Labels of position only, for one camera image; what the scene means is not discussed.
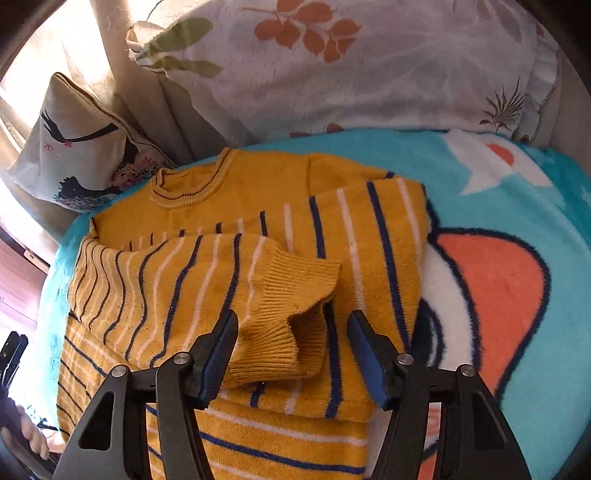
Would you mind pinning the leaf print pillow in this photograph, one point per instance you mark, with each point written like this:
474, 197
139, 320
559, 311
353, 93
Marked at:
369, 83

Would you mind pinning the yellow striped knit sweater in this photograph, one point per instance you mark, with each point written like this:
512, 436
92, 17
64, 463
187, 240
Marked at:
258, 203

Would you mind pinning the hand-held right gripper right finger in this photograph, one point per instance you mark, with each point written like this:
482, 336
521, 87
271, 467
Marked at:
369, 364

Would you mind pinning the bird print cushion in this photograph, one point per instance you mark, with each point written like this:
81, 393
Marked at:
69, 152

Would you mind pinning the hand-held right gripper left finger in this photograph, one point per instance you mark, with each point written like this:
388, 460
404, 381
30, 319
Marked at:
218, 357

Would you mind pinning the person's left hand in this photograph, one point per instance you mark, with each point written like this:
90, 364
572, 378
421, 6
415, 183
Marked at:
28, 434

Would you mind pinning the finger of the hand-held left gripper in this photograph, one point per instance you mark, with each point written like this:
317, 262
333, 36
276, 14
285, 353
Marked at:
16, 355

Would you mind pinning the teal printed fleece blanket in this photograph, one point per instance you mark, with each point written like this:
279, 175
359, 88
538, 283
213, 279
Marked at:
508, 207

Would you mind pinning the beige curtain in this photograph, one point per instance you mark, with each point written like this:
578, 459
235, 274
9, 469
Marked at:
138, 106

